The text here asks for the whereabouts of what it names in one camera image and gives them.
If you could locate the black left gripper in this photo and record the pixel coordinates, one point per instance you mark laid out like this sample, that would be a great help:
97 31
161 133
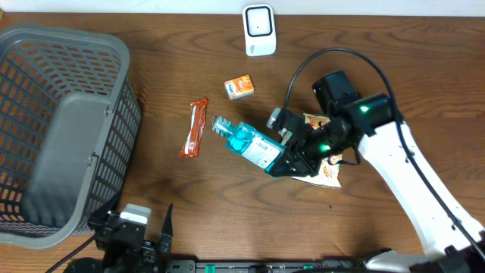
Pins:
98 219

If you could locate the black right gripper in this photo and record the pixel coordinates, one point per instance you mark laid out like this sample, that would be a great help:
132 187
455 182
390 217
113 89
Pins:
301 157

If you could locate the teal mouthwash bottle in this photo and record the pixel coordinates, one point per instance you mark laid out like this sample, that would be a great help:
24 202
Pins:
248 142

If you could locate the small orange box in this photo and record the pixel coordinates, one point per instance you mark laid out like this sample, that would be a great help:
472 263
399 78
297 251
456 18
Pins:
239 87

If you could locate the red snack bar wrapper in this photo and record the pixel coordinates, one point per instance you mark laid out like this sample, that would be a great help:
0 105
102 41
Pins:
197 125

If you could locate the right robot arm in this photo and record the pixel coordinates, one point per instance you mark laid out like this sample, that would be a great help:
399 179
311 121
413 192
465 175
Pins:
452 240

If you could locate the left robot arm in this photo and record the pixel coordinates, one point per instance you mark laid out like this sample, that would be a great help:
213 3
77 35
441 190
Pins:
91 265

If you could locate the white barcode scanner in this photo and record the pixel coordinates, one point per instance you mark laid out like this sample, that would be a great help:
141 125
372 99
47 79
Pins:
259 30

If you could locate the grey plastic shopping basket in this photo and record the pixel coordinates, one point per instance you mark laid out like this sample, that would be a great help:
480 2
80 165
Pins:
69 122

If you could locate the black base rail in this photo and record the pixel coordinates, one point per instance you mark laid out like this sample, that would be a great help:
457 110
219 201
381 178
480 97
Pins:
192 266

